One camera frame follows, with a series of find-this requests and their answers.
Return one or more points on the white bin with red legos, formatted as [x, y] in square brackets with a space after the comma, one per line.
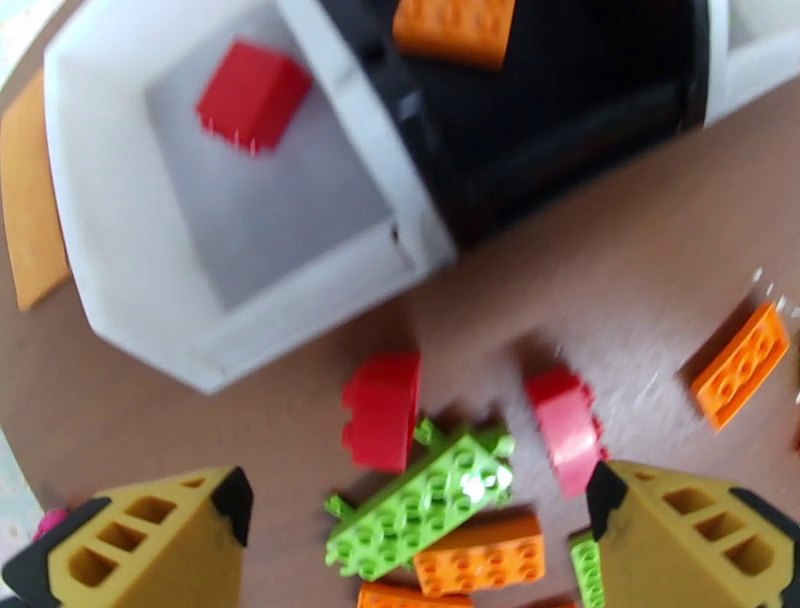
[125, 250]

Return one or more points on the pink white striped toy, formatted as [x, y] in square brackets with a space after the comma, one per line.
[50, 525]

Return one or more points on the orange lego brick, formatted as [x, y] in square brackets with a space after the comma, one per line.
[453, 28]
[478, 556]
[412, 597]
[740, 365]

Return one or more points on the small green lego brick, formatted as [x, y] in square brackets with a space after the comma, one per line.
[587, 572]

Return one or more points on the red lego brick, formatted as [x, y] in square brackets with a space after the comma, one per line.
[565, 431]
[381, 412]
[253, 94]

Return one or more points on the orange folded cloth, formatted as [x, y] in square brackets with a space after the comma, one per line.
[31, 200]

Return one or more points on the white bin with green legos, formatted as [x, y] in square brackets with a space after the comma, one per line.
[762, 62]

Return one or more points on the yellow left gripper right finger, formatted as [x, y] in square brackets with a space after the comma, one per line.
[662, 562]

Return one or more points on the long green lego plate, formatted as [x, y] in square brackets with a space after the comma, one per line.
[419, 506]

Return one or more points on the black bin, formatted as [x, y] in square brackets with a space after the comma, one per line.
[531, 125]

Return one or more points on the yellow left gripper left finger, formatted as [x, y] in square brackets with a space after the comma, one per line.
[162, 550]

